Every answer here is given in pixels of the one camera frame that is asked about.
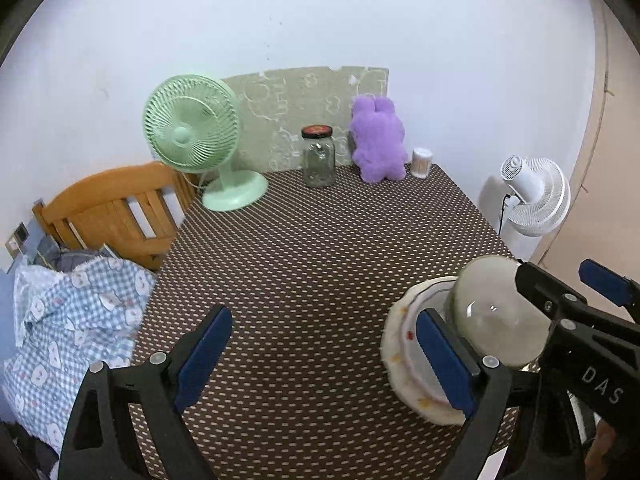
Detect beige wooden door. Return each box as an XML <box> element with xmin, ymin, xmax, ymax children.
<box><xmin>542</xmin><ymin>0</ymin><xmax>640</xmax><ymax>301</ymax></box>

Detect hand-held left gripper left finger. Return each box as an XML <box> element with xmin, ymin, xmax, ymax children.
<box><xmin>57</xmin><ymin>304</ymin><xmax>234</xmax><ymax>480</ymax></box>

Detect small white toothpick holder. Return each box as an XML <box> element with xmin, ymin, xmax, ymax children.
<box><xmin>411</xmin><ymin>147</ymin><xmax>432</xmax><ymax>179</ymax></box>

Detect large yellow flower plate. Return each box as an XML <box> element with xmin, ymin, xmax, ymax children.
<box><xmin>380</xmin><ymin>280</ymin><xmax>521</xmax><ymax>428</ymax></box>

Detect wooden chair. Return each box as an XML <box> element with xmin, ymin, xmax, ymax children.
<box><xmin>32</xmin><ymin>161</ymin><xmax>198</xmax><ymax>272</ymax></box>

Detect black fan cable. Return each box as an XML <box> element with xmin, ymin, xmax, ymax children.
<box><xmin>497</xmin><ymin>191</ymin><xmax>516</xmax><ymax>237</ymax></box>

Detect white standing fan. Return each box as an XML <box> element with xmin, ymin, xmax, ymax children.
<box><xmin>480</xmin><ymin>155</ymin><xmax>572</xmax><ymax>263</ymax></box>

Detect brown polka dot tablecloth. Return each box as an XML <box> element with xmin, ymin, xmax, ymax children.
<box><xmin>127</xmin><ymin>162</ymin><xmax>546</xmax><ymax>480</ymax></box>

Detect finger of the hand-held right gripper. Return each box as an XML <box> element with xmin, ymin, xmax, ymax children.
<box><xmin>515</xmin><ymin>261</ymin><xmax>590</xmax><ymax>335</ymax></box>
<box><xmin>578</xmin><ymin>258</ymin><xmax>640</xmax><ymax>322</ymax></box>

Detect red flower plate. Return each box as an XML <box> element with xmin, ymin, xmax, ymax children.
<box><xmin>400</xmin><ymin>276</ymin><xmax>501</xmax><ymax>408</ymax></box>

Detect green desk fan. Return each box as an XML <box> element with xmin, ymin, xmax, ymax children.
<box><xmin>142</xmin><ymin>74</ymin><xmax>269</xmax><ymax>212</ymax></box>

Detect glass jar with dark lid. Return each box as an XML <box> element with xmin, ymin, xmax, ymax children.
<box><xmin>301</xmin><ymin>124</ymin><xmax>337</xmax><ymax>189</ymax></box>

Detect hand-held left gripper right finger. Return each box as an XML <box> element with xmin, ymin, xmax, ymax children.
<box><xmin>416</xmin><ymin>308</ymin><xmax>586</xmax><ymax>480</ymax></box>

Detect green patterned board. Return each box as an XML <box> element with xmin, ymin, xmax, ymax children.
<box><xmin>220</xmin><ymin>65</ymin><xmax>390</xmax><ymax>173</ymax></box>

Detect grey floral ceramic bowl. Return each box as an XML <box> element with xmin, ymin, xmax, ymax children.
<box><xmin>451</xmin><ymin>255</ymin><xmax>553</xmax><ymax>368</ymax></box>

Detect grey striped bedding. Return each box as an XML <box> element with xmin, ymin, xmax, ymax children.
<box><xmin>32</xmin><ymin>235</ymin><xmax>121</xmax><ymax>268</ymax></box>

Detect blue checked printed blanket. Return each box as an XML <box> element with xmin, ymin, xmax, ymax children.
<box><xmin>0</xmin><ymin>255</ymin><xmax>157</xmax><ymax>453</ymax></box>

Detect purple plush toy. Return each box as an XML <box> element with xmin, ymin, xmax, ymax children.
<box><xmin>348</xmin><ymin>94</ymin><xmax>408</xmax><ymax>184</ymax></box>

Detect small yellow flower plate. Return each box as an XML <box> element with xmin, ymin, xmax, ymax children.
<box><xmin>390</xmin><ymin>280</ymin><xmax>481</xmax><ymax>411</ymax></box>

